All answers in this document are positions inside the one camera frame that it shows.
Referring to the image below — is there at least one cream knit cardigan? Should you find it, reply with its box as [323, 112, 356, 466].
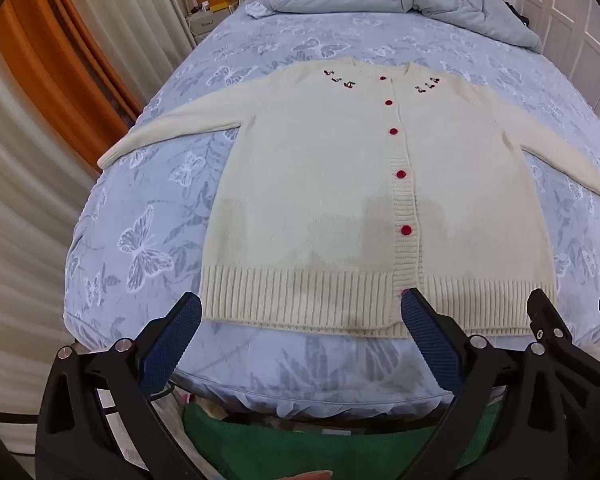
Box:
[99, 58, 600, 337]

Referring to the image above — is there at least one white bedside table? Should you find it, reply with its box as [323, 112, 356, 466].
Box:
[185, 1, 230, 46]

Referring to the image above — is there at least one cream sheer curtain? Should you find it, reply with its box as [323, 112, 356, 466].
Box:
[0, 0, 199, 480]

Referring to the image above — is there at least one orange curtain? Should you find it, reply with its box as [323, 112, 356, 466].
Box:
[0, 0, 140, 169]

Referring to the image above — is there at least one white wardrobe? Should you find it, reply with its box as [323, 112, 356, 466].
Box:
[506, 0, 600, 114]

